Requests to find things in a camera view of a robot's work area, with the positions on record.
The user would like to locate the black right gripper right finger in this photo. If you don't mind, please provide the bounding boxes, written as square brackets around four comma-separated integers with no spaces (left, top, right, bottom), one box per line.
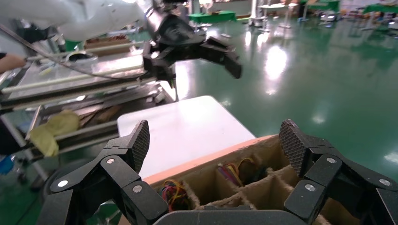
[279,119,398,225]

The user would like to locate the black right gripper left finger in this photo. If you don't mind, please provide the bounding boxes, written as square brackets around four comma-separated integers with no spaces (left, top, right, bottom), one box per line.
[36,119,169,225]

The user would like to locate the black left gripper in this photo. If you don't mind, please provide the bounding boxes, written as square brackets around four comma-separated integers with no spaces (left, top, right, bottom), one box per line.
[142,13,243,88]

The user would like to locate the person bare forearm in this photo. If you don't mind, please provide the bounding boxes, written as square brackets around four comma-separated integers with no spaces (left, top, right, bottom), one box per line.
[0,52,27,75]

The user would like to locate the green cloth table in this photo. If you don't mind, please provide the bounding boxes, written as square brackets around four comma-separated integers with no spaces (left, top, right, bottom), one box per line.
[361,3,398,15]
[300,0,341,13]
[188,11,237,25]

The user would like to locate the yellow cloth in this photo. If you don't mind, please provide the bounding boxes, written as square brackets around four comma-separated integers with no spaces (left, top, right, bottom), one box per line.
[29,110,82,158]

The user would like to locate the white machine column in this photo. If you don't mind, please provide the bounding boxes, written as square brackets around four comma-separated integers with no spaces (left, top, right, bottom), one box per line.
[248,0,266,27]

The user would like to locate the brown cardboard piece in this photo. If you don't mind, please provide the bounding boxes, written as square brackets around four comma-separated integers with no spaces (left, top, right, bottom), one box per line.
[83,35,133,57]

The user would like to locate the blue plastic container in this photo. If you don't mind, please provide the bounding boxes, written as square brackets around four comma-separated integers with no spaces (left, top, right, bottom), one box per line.
[0,155,15,175]

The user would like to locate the brown cardboard divider box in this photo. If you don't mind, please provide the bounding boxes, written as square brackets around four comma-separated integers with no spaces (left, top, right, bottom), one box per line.
[118,134,363,225]

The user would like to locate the metal shelf cart white rails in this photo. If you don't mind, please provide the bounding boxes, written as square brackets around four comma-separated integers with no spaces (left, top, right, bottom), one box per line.
[0,37,180,187]

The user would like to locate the white pedestal table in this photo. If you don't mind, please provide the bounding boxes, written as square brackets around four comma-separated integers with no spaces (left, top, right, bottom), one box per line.
[257,2,300,32]

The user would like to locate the thin black cable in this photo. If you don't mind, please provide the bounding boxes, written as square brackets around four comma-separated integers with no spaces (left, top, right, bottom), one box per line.
[0,24,148,80]

